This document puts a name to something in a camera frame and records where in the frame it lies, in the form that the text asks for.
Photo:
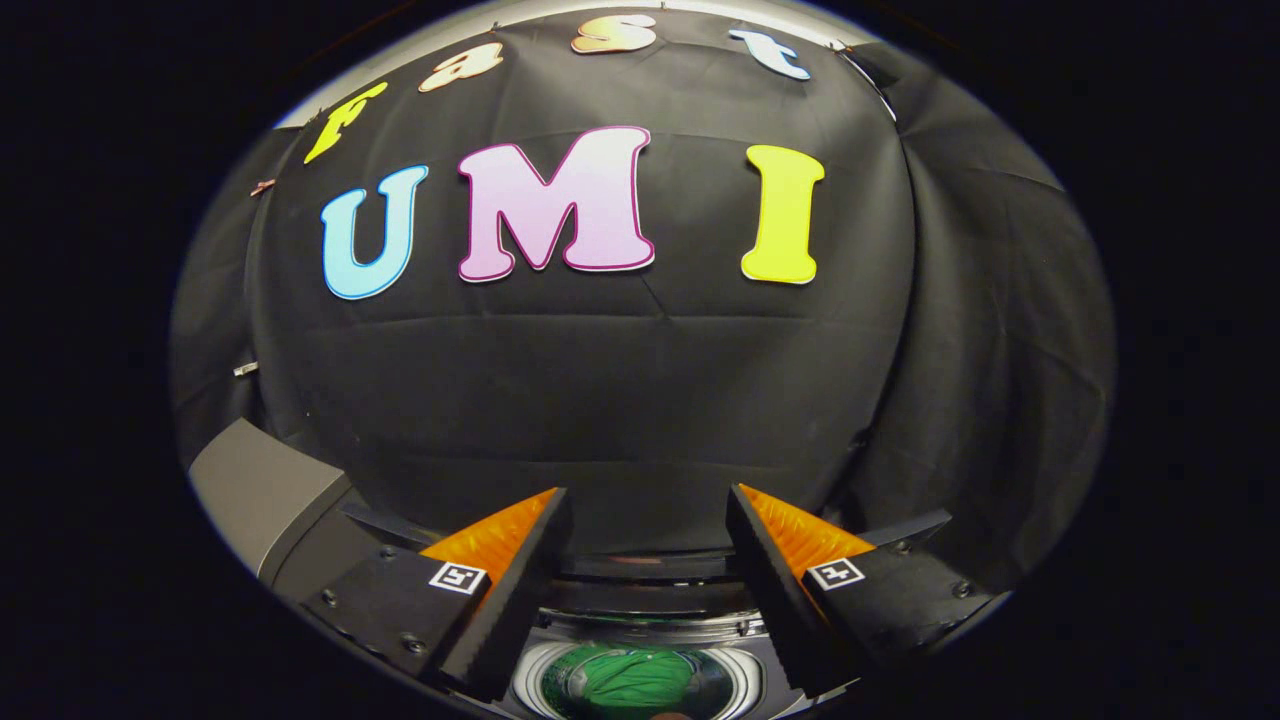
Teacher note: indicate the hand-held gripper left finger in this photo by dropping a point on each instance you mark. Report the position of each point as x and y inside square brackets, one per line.
[515, 600]

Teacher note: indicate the grey cabinet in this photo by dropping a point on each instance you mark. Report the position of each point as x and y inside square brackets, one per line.
[260, 490]

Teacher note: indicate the black backdrop cloth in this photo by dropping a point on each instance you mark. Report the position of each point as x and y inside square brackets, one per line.
[600, 380]

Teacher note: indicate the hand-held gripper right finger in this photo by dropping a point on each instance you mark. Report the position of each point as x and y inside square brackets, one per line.
[775, 590]

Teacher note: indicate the green polo shirt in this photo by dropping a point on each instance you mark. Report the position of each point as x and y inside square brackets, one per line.
[630, 680]

